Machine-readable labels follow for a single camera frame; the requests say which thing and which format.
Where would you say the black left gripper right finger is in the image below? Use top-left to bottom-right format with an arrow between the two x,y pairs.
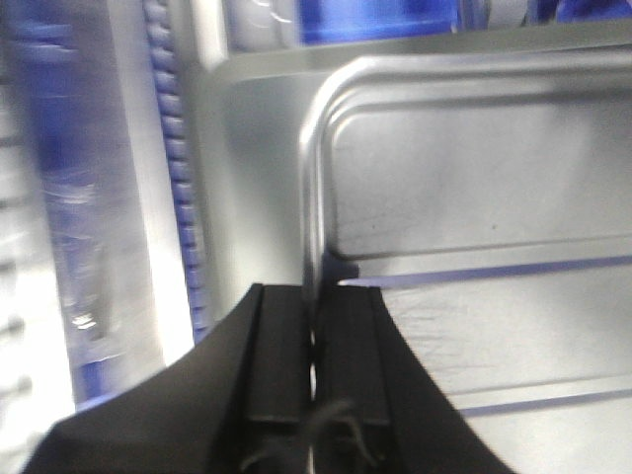
314,286 -> 511,473

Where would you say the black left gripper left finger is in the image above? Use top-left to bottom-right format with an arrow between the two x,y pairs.
25,284 -> 311,473

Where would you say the small silver ribbed tray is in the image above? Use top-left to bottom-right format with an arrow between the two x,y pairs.
299,45 -> 631,473

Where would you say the large grey metal tray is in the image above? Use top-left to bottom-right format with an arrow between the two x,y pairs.
191,20 -> 631,316

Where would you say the white roller track far left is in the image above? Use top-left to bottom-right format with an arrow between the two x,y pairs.
142,1 -> 209,343

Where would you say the stainless steel rack frame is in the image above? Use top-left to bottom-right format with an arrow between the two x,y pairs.
107,1 -> 214,365

